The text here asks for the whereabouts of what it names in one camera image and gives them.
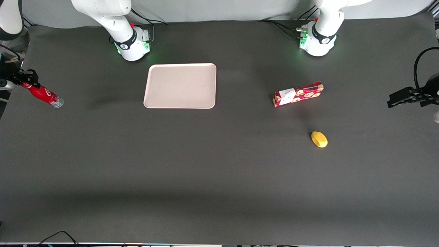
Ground black left arm base cables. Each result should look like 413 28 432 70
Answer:
260 5 320 40

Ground black looped gripper cable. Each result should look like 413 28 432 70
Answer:
413 47 439 90

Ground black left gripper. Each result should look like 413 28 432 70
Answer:
387 72 439 109

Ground beige plastic tray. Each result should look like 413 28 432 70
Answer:
143 63 217 109

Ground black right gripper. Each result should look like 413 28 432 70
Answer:
0 61 41 89

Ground yellow lemon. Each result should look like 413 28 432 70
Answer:
311 131 328 148

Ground red coke bottle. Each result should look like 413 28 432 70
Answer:
21 82 64 109

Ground black right arm base cables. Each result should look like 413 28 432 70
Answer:
130 5 168 42

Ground dark grey table mat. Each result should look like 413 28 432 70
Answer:
0 12 439 246

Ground black arm base cables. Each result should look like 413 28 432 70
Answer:
130 5 168 42
260 5 320 40

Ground red cookie box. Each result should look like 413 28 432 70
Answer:
272 81 325 108

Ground thin black table-edge cable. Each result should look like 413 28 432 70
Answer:
34 231 80 247

